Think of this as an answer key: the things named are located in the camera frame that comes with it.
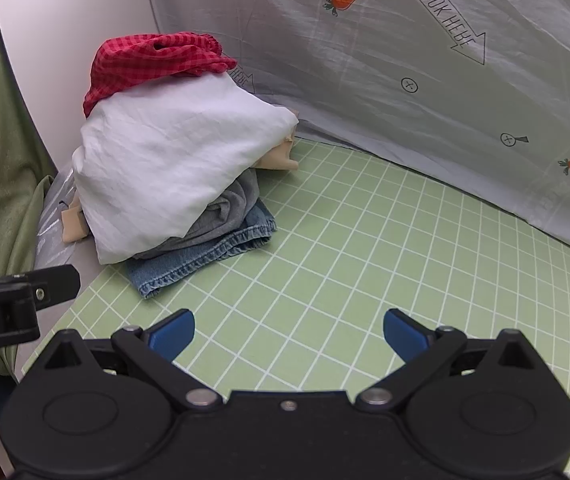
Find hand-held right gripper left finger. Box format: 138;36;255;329
40;309;226;413

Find grey cloth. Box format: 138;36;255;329
132;165;261;261

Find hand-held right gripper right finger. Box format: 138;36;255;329
355;308;541;413

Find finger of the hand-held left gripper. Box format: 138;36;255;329
0;265;82;307

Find green grid cutting mat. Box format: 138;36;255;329
20;135;570;480

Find white cloth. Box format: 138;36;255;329
72;74;300;265

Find red checkered shorts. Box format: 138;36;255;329
83;31;240;118

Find beige cloth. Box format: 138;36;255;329
60;107;300;243

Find clear plastic bag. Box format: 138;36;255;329
35;170;90;271

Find grey printed bed sheet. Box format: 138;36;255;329
140;0;570;261

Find blue denim jeans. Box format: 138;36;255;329
126;197;277;301

